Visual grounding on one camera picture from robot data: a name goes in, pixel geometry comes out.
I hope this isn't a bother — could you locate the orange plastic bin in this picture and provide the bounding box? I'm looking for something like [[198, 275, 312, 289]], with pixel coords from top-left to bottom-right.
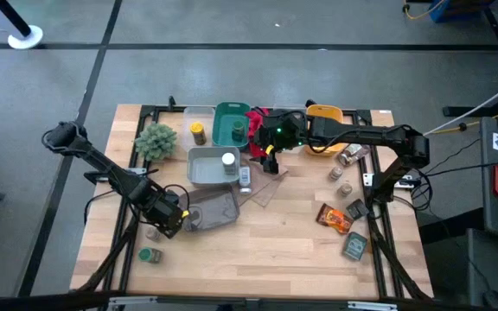
[[303, 104, 345, 156]]

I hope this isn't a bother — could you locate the dark square tin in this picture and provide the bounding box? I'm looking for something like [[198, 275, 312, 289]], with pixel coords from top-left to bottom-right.
[[346, 198, 370, 220]]

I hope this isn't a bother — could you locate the green artificial plant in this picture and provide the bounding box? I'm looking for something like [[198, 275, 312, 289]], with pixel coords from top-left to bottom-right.
[[134, 122, 179, 162]]

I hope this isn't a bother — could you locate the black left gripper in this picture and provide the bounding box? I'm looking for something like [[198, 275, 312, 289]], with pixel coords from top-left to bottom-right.
[[143, 185, 198, 240]]

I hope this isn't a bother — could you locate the white cable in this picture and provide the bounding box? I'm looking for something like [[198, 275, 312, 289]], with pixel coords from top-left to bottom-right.
[[421, 72, 498, 137]]

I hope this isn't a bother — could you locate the black pole white base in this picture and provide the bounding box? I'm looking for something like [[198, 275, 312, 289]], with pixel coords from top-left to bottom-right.
[[0, 0, 44, 50]]

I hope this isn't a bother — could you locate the clear plastic bin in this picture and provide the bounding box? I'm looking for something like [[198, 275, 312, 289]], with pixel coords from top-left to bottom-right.
[[182, 106, 216, 152], [272, 103, 309, 114]]

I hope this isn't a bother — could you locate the blue box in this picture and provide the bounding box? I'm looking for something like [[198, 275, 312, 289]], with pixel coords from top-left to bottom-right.
[[428, 0, 495, 23]]

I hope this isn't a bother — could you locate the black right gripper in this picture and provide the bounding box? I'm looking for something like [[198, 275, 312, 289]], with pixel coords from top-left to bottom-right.
[[255, 110, 313, 175]]

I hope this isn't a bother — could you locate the yellow-lid spice jar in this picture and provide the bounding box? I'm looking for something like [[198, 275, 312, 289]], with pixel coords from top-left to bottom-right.
[[189, 121, 208, 147]]

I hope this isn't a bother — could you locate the light grey plastic bin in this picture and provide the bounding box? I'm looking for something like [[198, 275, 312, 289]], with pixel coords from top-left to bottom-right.
[[187, 145, 240, 187]]

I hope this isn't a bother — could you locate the green-lid spice jar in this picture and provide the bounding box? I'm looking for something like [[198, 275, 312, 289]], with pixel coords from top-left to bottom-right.
[[230, 119, 246, 143], [137, 246, 163, 264]]

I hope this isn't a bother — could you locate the dark grey cabinet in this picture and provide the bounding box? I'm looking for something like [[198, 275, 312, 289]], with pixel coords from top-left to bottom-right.
[[467, 228, 498, 311]]

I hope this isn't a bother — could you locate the orange snack packet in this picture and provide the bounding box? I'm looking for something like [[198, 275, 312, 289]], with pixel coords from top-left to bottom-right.
[[316, 202, 354, 235]]

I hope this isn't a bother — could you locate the dark grey plastic bin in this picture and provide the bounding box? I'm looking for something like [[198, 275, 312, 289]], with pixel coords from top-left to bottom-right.
[[178, 186, 240, 232]]

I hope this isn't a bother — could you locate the black crossbar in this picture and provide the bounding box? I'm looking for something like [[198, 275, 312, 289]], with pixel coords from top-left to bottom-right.
[[0, 291, 498, 311]]

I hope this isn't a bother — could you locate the silver bracket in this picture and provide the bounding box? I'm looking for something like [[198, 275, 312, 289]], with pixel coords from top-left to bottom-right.
[[107, 295, 158, 310], [347, 301, 399, 311]]

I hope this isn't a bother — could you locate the black metal table frame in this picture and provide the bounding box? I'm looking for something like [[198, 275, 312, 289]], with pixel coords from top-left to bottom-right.
[[75, 103, 434, 301]]

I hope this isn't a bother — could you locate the teal plastic bin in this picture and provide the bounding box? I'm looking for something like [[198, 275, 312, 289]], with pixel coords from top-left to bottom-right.
[[211, 101, 252, 151]]

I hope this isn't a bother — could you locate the black computer mouse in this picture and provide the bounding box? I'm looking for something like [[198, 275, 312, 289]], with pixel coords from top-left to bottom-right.
[[482, 289, 498, 311]]

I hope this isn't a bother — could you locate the white-lid spice jar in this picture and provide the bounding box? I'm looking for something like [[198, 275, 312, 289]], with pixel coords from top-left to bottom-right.
[[221, 151, 238, 175], [239, 166, 253, 194]]

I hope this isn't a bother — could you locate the silver brown foil packet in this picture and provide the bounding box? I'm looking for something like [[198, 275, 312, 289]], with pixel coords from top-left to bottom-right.
[[337, 143, 371, 168]]

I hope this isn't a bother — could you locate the yellow cable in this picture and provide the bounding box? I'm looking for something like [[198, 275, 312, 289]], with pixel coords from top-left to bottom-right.
[[430, 103, 498, 136], [401, 0, 449, 22]]

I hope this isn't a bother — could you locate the green labelled square tin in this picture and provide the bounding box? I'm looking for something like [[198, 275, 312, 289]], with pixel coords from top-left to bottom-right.
[[342, 232, 369, 262]]

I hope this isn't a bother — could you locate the red cloth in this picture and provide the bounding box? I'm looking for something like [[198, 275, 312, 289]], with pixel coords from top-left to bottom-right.
[[244, 107, 271, 159]]

